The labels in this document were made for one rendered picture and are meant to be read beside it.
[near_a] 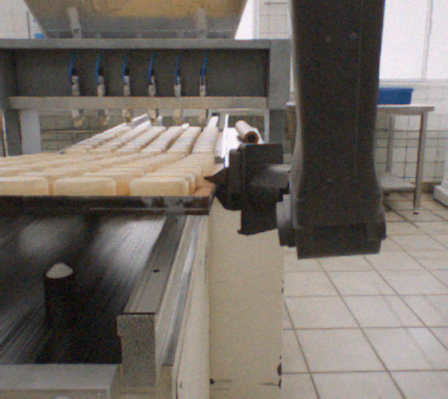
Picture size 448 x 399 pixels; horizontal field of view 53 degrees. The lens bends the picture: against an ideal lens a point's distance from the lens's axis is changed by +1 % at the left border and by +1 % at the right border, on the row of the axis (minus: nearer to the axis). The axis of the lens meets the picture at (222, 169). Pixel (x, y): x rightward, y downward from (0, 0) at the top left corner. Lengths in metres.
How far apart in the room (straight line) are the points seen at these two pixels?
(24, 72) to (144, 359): 0.95
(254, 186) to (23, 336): 0.28
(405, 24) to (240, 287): 3.85
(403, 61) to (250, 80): 3.64
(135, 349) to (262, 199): 0.20
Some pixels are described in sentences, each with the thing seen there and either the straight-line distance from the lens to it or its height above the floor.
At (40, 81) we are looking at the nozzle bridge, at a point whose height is 1.08.
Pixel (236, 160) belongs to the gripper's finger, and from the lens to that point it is 0.49.
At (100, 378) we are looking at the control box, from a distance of 0.44.
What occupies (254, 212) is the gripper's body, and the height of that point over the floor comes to 0.94.
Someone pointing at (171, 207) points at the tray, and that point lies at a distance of 0.34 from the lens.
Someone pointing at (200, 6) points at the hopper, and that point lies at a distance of 1.12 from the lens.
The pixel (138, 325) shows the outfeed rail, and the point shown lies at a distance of 0.38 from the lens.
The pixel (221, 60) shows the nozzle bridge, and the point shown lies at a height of 1.14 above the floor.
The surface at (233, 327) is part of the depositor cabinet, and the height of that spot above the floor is 0.47.
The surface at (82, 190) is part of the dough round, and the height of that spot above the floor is 1.00.
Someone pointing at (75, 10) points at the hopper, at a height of 1.25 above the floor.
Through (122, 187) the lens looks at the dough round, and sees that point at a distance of 0.44.
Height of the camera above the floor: 1.09
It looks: 11 degrees down
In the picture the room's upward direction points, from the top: straight up
